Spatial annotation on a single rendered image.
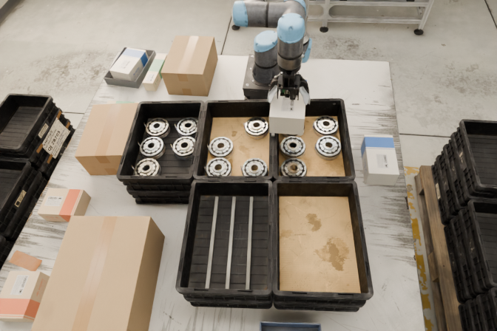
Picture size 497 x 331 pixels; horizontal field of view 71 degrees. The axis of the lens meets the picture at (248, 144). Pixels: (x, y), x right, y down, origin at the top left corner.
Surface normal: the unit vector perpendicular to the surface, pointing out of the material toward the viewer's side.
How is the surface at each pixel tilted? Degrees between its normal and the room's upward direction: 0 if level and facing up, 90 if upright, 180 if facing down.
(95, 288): 0
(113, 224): 0
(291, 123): 90
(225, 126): 0
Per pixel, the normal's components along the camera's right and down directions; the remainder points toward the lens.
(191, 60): -0.07, -0.58
